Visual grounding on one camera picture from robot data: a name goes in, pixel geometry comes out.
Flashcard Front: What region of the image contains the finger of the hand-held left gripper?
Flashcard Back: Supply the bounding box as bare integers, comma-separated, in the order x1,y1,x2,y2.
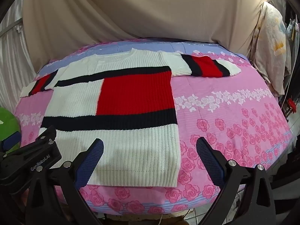
0,131,22,155
0,125,62,188

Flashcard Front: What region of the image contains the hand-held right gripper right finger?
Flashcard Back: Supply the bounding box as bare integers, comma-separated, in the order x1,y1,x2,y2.
196,136,278,225

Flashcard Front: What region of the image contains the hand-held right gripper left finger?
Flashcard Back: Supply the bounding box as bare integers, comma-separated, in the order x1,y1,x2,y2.
25,138,105,225

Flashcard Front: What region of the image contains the white red navy knit sweater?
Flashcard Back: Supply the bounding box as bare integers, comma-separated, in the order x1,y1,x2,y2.
20,47,242,188

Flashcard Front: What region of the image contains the green round cushion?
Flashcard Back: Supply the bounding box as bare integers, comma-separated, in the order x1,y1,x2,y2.
0,106,21,146

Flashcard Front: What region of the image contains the pink floral bed sheet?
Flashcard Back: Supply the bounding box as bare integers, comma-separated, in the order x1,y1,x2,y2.
14,37,293,216

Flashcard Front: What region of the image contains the white satin curtain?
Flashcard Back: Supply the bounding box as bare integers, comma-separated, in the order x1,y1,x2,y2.
0,0,35,113

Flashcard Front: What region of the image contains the cream floral hanging blanket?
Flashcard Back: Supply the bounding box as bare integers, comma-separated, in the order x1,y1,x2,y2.
250,1,292,96

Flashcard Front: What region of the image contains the beige backdrop cloth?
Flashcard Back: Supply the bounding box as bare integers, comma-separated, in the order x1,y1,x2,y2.
22,0,266,61

